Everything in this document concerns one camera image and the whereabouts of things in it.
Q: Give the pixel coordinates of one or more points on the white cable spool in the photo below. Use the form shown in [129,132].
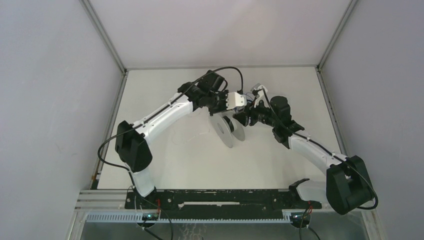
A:
[227,128]

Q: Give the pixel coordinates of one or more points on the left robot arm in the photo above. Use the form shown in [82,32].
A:
[132,142]

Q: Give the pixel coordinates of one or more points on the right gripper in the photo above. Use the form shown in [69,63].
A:
[242,116]

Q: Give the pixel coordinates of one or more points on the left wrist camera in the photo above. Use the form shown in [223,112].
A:
[234,99]

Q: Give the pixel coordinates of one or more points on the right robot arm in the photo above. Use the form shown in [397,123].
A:
[347,184]

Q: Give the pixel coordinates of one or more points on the white slotted cable duct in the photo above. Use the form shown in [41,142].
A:
[149,217]

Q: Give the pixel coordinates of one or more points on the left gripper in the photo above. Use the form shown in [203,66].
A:
[223,95]

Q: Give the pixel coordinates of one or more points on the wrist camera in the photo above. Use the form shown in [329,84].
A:
[259,91]
[234,99]

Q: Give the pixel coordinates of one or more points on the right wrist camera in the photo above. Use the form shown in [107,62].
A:
[259,91]

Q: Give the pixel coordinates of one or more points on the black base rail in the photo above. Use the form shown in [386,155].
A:
[218,202]

